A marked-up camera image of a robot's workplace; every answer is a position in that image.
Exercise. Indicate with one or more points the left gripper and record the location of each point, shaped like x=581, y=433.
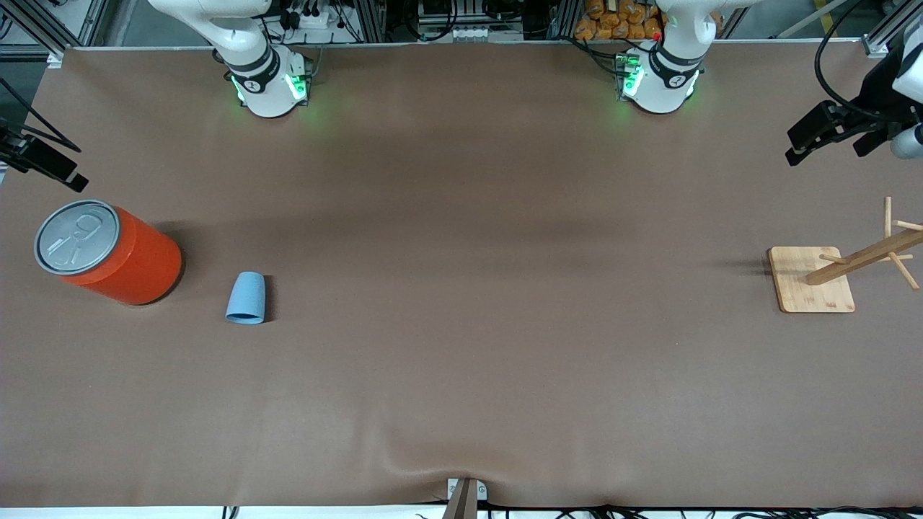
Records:
x=877, y=96

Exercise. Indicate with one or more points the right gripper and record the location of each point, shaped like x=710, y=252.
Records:
x=21, y=151

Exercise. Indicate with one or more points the light blue plastic cup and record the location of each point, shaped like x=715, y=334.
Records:
x=246, y=295

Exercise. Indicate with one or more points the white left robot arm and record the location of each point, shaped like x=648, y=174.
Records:
x=667, y=72

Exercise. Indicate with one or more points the wooden cup rack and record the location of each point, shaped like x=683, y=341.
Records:
x=815, y=288

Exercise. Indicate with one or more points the orange can with grey lid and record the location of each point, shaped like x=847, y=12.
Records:
x=137, y=267

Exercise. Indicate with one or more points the orange snack bags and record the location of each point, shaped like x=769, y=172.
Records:
x=613, y=21

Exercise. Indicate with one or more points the white power strip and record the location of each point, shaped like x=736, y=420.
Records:
x=317, y=19

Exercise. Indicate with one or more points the white connector block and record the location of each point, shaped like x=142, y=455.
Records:
x=472, y=33

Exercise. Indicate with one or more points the brown table mat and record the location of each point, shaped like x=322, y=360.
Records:
x=461, y=324

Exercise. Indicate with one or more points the aluminium frame profile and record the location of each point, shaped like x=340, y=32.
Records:
x=883, y=40
x=43, y=29

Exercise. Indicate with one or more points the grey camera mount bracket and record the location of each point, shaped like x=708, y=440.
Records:
x=465, y=501

